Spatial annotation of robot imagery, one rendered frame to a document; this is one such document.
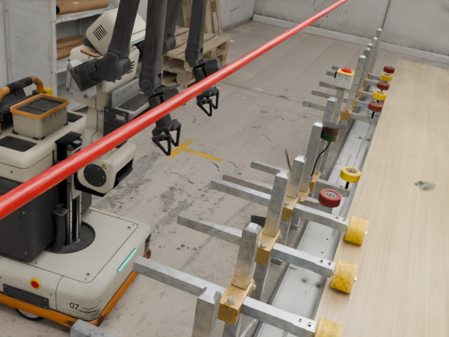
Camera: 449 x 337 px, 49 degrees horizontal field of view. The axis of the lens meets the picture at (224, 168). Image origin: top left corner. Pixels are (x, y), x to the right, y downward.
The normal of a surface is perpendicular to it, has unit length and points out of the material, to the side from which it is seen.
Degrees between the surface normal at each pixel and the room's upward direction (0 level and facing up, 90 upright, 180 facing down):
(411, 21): 90
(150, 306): 0
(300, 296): 0
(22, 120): 92
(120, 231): 0
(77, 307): 90
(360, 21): 90
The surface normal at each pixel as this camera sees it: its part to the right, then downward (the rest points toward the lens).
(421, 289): 0.14, -0.88
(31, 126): -0.29, 0.44
